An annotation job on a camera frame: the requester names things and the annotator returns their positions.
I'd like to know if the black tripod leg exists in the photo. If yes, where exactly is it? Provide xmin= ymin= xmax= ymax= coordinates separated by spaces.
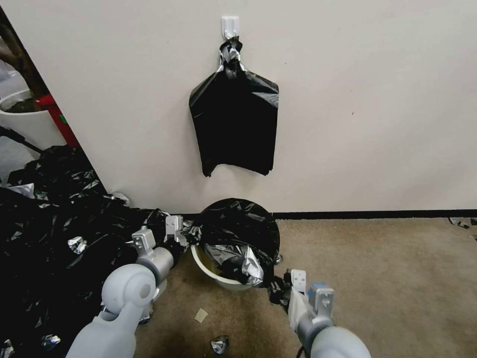
xmin=0 ymin=125 xmax=45 ymax=154

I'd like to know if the brown tree trunk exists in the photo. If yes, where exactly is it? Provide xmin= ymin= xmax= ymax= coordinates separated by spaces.
xmin=0 ymin=26 xmax=42 ymax=112

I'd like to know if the red box with green sticker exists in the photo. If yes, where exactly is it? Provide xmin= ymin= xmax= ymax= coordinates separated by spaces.
xmin=36 ymin=93 xmax=80 ymax=148

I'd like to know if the white round planter pot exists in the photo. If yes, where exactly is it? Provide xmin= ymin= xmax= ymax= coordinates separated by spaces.
xmin=0 ymin=89 xmax=68 ymax=150

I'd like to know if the hanging black trash bag stack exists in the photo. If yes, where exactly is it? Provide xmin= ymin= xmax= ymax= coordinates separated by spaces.
xmin=189 ymin=35 xmax=280 ymax=179

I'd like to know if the pile of black trash bags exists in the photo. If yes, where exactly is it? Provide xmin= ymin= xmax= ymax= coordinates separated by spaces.
xmin=0 ymin=145 xmax=176 ymax=358

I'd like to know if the black baseboard strip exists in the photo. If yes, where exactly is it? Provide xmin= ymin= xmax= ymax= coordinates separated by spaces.
xmin=128 ymin=210 xmax=477 ymax=221

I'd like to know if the cream round trash bin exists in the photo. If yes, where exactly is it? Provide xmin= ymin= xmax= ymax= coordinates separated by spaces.
xmin=190 ymin=243 xmax=262 ymax=291

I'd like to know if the white adhesive wall hook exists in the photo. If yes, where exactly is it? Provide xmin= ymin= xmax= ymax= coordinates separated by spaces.
xmin=221 ymin=16 xmax=239 ymax=39

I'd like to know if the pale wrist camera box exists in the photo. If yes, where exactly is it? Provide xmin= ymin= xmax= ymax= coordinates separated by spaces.
xmin=165 ymin=215 xmax=184 ymax=240
xmin=291 ymin=269 xmax=308 ymax=296

